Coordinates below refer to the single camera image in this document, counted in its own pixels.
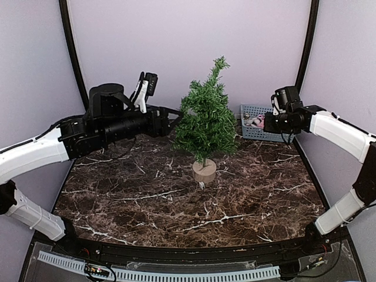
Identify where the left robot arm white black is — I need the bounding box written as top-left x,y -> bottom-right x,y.
1,81 -> 183,256

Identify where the grey slotted cable duct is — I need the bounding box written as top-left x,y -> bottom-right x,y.
37,251 -> 281,281

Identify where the black front rail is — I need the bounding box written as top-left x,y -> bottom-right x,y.
65,238 -> 334,265

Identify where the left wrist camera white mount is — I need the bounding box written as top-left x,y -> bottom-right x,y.
130,72 -> 158,113

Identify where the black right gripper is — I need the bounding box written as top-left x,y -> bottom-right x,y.
264,112 -> 298,134

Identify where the black frame post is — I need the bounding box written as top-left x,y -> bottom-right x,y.
295,0 -> 320,93
58,0 -> 89,110

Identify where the blue plastic basket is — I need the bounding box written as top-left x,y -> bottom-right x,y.
240,104 -> 294,143

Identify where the right black frame post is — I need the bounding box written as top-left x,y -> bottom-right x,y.
295,0 -> 320,93

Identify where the left black frame post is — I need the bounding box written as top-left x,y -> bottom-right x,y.
58,0 -> 89,110

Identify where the small green christmas tree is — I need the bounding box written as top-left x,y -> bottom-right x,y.
173,56 -> 237,184

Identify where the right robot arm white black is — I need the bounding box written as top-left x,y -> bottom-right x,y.
263,86 -> 375,255

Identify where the pink plush ornament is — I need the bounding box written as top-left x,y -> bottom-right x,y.
253,115 -> 265,128

